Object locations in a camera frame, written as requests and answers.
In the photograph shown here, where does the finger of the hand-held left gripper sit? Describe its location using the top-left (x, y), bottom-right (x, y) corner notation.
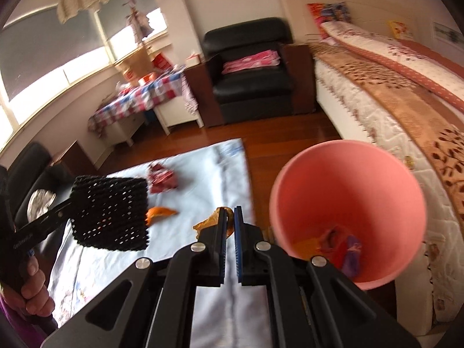
top-left (34, 194), bottom-right (79, 228)

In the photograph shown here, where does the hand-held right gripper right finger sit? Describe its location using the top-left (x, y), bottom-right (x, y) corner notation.
top-left (234, 206), bottom-right (421, 348)

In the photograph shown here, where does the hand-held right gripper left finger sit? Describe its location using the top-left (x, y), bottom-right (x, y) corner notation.
top-left (41, 206), bottom-right (227, 348)

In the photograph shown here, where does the black foam net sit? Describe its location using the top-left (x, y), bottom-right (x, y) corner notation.
top-left (69, 175), bottom-right (151, 252)

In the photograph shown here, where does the pink plastic bucket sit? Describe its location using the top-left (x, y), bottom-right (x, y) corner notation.
top-left (269, 139), bottom-right (425, 291)

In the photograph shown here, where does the person's left hand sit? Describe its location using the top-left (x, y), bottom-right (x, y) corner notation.
top-left (20, 257), bottom-right (56, 317)

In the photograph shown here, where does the crumpled white cloth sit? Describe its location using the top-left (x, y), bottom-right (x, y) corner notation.
top-left (28, 188), bottom-right (57, 222)

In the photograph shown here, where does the black leather armchair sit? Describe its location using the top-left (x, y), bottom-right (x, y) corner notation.
top-left (6, 141), bottom-right (98, 233)
top-left (183, 17), bottom-right (316, 127)

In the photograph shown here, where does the light blue floral tablecloth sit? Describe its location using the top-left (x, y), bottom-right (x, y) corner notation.
top-left (47, 138), bottom-right (272, 348)

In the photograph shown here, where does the crumpled red white wrapper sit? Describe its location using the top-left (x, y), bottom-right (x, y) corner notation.
top-left (147, 163), bottom-right (179, 193)

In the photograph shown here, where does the red foam net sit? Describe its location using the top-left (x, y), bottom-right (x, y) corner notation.
top-left (319, 225), bottom-right (354, 272)

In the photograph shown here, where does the white desk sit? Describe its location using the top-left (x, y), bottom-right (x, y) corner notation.
top-left (96, 94), bottom-right (204, 147)

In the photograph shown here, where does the checkered tablecloth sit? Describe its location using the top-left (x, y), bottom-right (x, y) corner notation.
top-left (88, 69), bottom-right (198, 135)

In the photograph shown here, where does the grey roller blind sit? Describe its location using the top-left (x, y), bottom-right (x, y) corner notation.
top-left (3, 5), bottom-right (106, 80)
top-left (98, 0), bottom-right (160, 35)

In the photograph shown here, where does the brown paper bag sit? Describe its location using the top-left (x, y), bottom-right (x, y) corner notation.
top-left (119, 49), bottom-right (153, 77)

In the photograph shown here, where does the red gift bag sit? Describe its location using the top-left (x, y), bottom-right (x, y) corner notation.
top-left (152, 54), bottom-right (171, 71)

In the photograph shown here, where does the white bed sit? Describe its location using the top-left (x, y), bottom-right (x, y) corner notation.
top-left (279, 0), bottom-right (464, 338)

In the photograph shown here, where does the folded pink blanket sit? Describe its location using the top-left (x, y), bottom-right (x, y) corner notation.
top-left (222, 50), bottom-right (280, 75)

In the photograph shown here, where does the cream crochet lampshade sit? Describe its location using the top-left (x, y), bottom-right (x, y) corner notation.
top-left (57, 0), bottom-right (109, 24)

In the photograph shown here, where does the coat rack with clothes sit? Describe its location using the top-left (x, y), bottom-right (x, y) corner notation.
top-left (116, 0), bottom-right (153, 55)

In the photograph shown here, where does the brown leaf patterned blanket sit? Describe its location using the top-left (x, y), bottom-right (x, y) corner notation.
top-left (308, 41), bottom-right (464, 225)

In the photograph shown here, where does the white quilt with red dots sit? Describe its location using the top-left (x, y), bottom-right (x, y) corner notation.
top-left (321, 20), bottom-right (464, 117)

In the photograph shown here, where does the colourful printed pillow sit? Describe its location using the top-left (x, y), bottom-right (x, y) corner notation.
top-left (307, 2), bottom-right (352, 40)

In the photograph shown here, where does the yellow printed pillow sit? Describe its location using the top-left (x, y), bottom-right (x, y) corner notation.
top-left (388, 20), bottom-right (414, 40)

